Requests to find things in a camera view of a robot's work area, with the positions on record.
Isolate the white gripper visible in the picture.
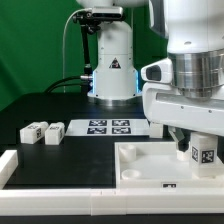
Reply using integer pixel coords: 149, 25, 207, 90
141, 58, 224, 152

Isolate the white square table top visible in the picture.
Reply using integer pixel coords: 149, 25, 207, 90
115, 142, 224, 189

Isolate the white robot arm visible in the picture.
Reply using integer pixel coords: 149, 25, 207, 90
76, 0, 224, 142

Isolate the white sheet with markers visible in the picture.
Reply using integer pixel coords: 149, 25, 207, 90
66, 119, 149, 136

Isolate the black cable bundle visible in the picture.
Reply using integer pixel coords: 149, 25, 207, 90
43, 75, 93, 94

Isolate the black camera on stand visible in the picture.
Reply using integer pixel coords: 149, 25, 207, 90
72, 6, 125, 76

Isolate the white thin cable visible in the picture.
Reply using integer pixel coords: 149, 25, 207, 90
61, 8, 91, 94

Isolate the white U-shaped obstacle frame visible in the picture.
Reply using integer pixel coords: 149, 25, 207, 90
0, 150, 224, 216

